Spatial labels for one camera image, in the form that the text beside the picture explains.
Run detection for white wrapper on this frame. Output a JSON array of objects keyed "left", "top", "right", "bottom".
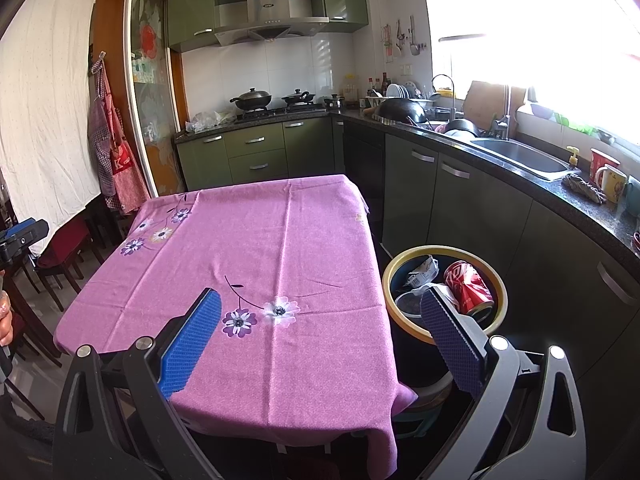
[{"left": 404, "top": 255, "right": 441, "bottom": 291}]

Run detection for clear plastic bag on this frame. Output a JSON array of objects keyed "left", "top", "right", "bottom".
[{"left": 186, "top": 110, "right": 236, "bottom": 133}]

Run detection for green upper cabinets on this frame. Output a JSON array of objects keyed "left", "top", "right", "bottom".
[{"left": 167, "top": 0, "right": 370, "bottom": 53}]

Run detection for dark wooden chair red cushion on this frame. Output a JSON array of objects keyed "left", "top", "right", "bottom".
[{"left": 35, "top": 216, "right": 106, "bottom": 281}]

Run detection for purple checked apron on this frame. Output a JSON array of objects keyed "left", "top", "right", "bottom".
[{"left": 87, "top": 57, "right": 121, "bottom": 198}]

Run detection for yellow white mug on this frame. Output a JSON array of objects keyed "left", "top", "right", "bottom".
[{"left": 595, "top": 165, "right": 628, "bottom": 204}]

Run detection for black built-in appliance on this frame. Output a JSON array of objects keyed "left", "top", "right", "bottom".
[{"left": 342, "top": 120, "right": 386, "bottom": 241}]

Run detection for frosted glass sliding door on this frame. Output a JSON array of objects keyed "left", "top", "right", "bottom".
[{"left": 124, "top": 0, "right": 188, "bottom": 198}]

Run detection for red mug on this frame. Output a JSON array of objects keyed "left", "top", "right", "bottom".
[{"left": 589, "top": 148, "right": 621, "bottom": 186}]

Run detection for person's left hand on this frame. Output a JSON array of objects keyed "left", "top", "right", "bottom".
[{"left": 0, "top": 269, "right": 14, "bottom": 347}]

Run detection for red soda can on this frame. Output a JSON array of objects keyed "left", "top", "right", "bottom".
[{"left": 444, "top": 261, "right": 495, "bottom": 323}]

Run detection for green base cabinets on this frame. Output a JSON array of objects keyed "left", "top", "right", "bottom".
[{"left": 175, "top": 117, "right": 640, "bottom": 461}]

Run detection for yellow rimmed trash bin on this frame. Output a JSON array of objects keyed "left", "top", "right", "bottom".
[{"left": 381, "top": 245, "right": 508, "bottom": 391}]

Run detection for red checked apron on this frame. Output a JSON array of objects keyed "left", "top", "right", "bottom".
[{"left": 102, "top": 67, "right": 151, "bottom": 213}]

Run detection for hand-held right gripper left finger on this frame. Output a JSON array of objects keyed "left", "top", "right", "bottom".
[{"left": 52, "top": 287, "right": 223, "bottom": 480}]

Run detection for large black wok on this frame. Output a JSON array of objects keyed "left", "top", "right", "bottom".
[{"left": 372, "top": 97, "right": 428, "bottom": 126}]

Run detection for gas stove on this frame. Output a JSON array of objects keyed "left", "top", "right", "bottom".
[{"left": 232, "top": 104, "right": 328, "bottom": 122}]

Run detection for black lidded wok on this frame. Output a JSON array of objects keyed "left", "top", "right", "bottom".
[{"left": 230, "top": 87, "right": 273, "bottom": 112}]

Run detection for black cooking pot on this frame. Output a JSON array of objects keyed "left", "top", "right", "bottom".
[{"left": 442, "top": 119, "right": 480, "bottom": 138}]

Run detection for white hanging sheet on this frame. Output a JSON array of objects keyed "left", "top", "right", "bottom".
[{"left": 0, "top": 0, "right": 103, "bottom": 256}]

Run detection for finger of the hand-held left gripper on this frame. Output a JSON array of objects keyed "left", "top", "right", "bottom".
[{"left": 0, "top": 217, "right": 49, "bottom": 263}]

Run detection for brown cutting board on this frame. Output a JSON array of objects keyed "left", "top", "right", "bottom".
[{"left": 462, "top": 81, "right": 528, "bottom": 131}]

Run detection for steel sink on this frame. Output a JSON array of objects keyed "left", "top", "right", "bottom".
[{"left": 470, "top": 139, "right": 581, "bottom": 182}]

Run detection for steel faucet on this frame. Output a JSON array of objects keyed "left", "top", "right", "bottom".
[{"left": 492, "top": 85, "right": 513, "bottom": 141}]

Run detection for brown dish cloth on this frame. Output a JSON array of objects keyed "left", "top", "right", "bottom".
[{"left": 561, "top": 174, "right": 608, "bottom": 205}]

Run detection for black lidded frying pan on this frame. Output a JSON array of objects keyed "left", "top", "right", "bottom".
[{"left": 281, "top": 89, "right": 317, "bottom": 107}]

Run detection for pink floral tablecloth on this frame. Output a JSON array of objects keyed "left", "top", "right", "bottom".
[{"left": 54, "top": 174, "right": 418, "bottom": 473}]

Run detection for dish rack with plates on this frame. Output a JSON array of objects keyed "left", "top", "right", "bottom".
[{"left": 365, "top": 82, "right": 433, "bottom": 111}]

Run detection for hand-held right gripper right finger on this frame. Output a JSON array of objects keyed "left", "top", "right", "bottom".
[{"left": 415, "top": 285, "right": 587, "bottom": 480}]

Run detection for steel range hood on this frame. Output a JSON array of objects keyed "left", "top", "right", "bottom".
[{"left": 214, "top": 0, "right": 330, "bottom": 43}]

